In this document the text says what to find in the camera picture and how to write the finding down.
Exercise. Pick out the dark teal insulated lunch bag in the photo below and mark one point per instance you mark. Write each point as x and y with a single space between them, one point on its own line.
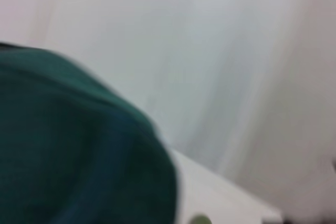
65 142

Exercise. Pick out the green cucumber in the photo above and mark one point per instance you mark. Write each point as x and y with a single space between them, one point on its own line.
200 220

